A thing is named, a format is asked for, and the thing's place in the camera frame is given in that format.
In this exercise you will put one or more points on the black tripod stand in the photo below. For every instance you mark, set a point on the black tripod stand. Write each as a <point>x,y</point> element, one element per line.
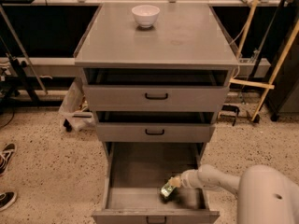
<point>21,74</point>

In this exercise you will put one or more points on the grey bottom drawer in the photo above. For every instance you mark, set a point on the grey bottom drawer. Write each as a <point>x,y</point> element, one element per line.
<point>135,174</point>

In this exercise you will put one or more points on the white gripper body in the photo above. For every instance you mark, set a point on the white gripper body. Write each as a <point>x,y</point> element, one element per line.
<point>188,180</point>

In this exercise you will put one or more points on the green soda can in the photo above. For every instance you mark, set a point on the green soda can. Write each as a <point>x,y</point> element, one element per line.
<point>166,190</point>

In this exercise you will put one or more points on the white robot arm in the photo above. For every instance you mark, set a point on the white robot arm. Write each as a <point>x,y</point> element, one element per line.
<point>264,195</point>

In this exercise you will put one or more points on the white ceramic bowl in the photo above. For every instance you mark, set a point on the white ceramic bowl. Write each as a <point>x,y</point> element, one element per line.
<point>145,15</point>

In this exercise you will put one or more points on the grey drawer cabinet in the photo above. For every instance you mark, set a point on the grey drawer cabinet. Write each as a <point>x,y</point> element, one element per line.
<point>186,36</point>

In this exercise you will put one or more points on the black sneaker lower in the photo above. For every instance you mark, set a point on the black sneaker lower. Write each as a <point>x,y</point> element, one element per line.
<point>7,199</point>

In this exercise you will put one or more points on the grey top drawer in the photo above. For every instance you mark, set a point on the grey top drawer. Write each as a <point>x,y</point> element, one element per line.
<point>177,90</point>

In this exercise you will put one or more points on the grey middle drawer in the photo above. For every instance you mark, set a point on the grey middle drawer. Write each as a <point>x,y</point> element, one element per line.
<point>159,126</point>

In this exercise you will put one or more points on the clear plastic bag bin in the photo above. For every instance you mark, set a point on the clear plastic bag bin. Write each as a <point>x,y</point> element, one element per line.
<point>75,110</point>

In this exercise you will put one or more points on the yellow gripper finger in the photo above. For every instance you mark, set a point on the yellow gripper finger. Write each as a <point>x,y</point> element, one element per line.
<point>175,181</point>

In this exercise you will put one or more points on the grey drawer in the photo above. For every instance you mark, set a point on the grey drawer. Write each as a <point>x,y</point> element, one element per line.
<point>177,90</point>
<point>159,126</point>
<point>135,174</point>

